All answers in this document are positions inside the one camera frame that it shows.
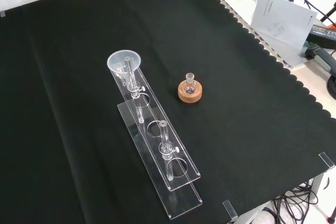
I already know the cork ring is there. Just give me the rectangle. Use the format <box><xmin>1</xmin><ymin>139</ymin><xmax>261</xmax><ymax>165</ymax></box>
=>
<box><xmin>177</xmin><ymin>79</ymin><xmax>204</xmax><ymax>104</ymax></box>

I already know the clear plastic funnel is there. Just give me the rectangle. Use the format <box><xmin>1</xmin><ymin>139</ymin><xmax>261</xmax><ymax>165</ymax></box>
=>
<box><xmin>107</xmin><ymin>49</ymin><xmax>142</xmax><ymax>81</ymax></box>

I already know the clear acrylic funnel stand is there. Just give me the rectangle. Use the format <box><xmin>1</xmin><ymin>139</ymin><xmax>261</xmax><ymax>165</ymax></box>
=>
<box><xmin>109</xmin><ymin>57</ymin><xmax>203</xmax><ymax>220</ymax></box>

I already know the green and black connector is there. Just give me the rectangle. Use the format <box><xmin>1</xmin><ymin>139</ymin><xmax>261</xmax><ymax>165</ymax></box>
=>
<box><xmin>300</xmin><ymin>44</ymin><xmax>336</xmax><ymax>78</ymax></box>

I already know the small glass round-bottom flask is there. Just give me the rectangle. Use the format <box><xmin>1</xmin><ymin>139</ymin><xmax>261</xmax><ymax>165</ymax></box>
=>
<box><xmin>183</xmin><ymin>72</ymin><xmax>197</xmax><ymax>95</ymax></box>

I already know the black power adapter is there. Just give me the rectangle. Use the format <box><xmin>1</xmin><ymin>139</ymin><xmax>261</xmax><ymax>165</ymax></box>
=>
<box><xmin>306</xmin><ymin>23</ymin><xmax>336</xmax><ymax>50</ymax></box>

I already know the black tripod leg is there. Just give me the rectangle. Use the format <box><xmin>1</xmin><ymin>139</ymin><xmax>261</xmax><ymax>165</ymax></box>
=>
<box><xmin>319</xmin><ymin>1</ymin><xmax>336</xmax><ymax>23</ymax></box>

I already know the white paper booklet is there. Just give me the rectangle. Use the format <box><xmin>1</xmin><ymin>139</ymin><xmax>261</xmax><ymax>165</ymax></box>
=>
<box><xmin>250</xmin><ymin>0</ymin><xmax>318</xmax><ymax>50</ymax></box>

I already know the black cloth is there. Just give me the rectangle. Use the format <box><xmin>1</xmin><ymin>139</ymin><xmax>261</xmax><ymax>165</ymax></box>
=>
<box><xmin>0</xmin><ymin>0</ymin><xmax>336</xmax><ymax>224</ymax></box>

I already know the black cable bundle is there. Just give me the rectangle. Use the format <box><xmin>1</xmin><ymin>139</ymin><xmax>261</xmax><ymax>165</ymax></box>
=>
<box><xmin>262</xmin><ymin>178</ymin><xmax>320</xmax><ymax>224</ymax></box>

